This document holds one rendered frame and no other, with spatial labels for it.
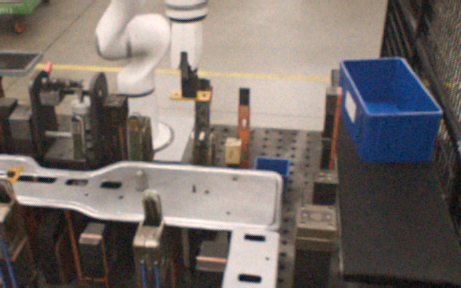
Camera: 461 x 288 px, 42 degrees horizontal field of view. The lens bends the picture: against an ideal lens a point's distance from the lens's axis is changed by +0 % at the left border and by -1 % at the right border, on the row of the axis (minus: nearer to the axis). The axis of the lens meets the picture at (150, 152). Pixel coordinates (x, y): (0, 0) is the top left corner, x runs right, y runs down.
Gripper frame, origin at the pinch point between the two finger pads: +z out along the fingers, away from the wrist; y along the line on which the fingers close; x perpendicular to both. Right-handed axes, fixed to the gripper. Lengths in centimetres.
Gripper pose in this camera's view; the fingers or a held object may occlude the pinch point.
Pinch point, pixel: (189, 85)
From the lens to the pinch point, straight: 124.3
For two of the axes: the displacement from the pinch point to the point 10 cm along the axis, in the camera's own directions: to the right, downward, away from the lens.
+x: 9.7, 0.6, -2.3
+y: -2.3, 5.4, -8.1
